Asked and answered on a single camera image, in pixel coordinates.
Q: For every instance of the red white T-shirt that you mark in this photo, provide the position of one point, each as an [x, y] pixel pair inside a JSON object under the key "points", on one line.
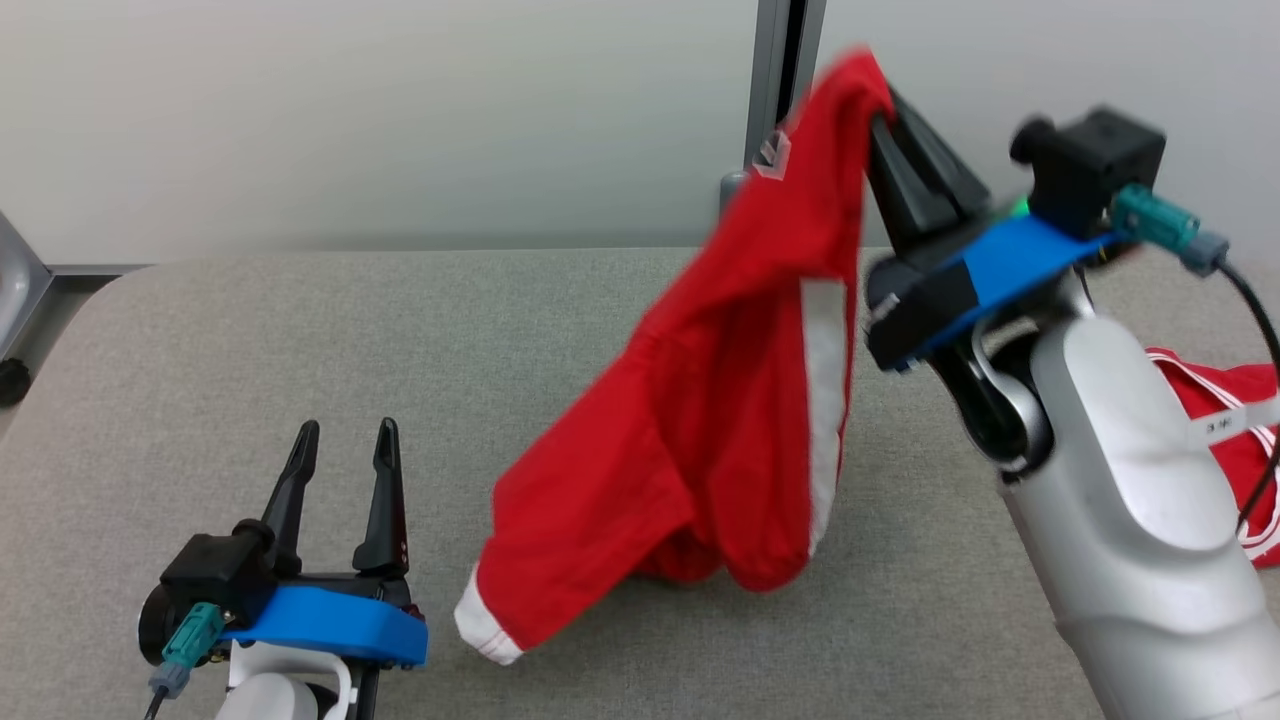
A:
{"points": [[1235, 385]]}

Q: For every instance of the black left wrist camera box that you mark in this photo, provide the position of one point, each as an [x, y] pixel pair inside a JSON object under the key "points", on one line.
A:
{"points": [[215, 570]]}

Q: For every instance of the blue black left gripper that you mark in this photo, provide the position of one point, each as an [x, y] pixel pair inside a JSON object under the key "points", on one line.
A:
{"points": [[320, 620]]}

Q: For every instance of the red shorts with white stripe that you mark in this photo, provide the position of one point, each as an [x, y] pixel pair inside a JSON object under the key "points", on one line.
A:
{"points": [[720, 400]]}

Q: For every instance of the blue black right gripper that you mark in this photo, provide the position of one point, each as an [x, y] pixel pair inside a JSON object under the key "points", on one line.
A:
{"points": [[960, 290]]}

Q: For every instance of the grey metal cart frame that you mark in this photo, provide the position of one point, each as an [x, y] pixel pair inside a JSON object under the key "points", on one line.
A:
{"points": [[20, 290]]}

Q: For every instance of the grey cylinder bumper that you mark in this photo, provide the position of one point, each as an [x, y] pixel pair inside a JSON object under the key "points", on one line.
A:
{"points": [[733, 190]]}

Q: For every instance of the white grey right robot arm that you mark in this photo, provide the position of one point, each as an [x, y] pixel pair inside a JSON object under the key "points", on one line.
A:
{"points": [[1130, 520]]}

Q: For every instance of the black caster wheel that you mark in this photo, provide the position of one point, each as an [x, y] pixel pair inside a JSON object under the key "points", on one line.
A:
{"points": [[12, 382]]}

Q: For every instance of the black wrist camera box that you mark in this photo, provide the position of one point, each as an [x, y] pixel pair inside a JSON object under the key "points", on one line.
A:
{"points": [[215, 570], [1090, 165]]}

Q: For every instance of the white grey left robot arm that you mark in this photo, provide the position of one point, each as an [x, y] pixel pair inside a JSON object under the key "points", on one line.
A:
{"points": [[270, 695]]}

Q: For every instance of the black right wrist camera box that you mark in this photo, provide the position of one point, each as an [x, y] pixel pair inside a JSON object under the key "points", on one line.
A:
{"points": [[1090, 165]]}

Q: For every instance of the grey partition post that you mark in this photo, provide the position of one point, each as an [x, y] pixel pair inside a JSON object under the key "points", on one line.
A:
{"points": [[785, 60]]}

